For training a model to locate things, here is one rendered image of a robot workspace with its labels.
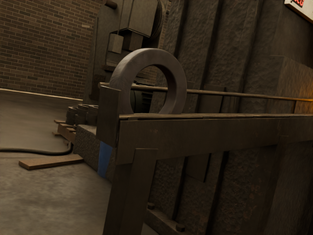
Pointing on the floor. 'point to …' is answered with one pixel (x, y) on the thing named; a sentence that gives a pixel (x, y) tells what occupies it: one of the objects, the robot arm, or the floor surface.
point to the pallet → (68, 134)
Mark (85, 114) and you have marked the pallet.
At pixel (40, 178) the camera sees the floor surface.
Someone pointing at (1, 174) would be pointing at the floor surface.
